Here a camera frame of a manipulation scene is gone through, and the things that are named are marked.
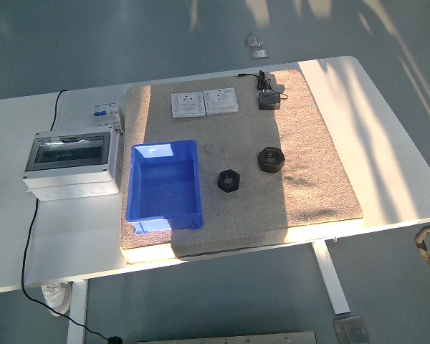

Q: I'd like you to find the small black hex nut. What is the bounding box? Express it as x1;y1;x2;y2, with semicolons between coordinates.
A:
217;168;242;193

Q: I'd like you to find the large black hex nut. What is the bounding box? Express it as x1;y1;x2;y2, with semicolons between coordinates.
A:
257;145;286;174

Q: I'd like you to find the white distribution box clear lid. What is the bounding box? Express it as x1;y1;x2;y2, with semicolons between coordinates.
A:
22;128;121;201

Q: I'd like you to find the grey-brown mat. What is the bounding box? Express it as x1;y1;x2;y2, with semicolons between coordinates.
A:
118;68;363;259

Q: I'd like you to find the blue plastic bin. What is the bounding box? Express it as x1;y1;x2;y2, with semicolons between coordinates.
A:
123;139;204;234

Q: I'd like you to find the white blue circuit breaker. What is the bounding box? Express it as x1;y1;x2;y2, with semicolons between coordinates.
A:
92;102;125;135

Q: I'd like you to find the open metal floor socket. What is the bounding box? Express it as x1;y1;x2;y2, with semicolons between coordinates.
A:
244;33;264;49

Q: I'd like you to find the white table leg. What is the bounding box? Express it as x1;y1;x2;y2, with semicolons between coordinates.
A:
311;242;351;316
66;279;89;344

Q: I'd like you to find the long grey metal plate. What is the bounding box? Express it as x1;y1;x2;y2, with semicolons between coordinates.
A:
135;330;318;344

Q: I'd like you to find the person's foot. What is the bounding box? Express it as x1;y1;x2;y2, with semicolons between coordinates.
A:
40;282;74;317

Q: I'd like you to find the grey metal foot plate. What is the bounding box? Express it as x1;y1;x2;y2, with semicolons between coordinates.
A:
332;315;371;344

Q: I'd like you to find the white wall socket panel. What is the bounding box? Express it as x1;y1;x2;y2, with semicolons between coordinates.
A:
171;92;206;119
203;87;239;115

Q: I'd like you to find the black power adapter with cord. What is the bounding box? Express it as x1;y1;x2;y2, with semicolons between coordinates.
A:
235;70;288;111

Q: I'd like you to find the long black cable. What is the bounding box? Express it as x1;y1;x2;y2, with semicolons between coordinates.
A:
20;88;110;340

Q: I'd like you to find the braided robot cable loop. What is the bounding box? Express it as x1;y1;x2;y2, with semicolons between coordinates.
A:
414;224;430;274

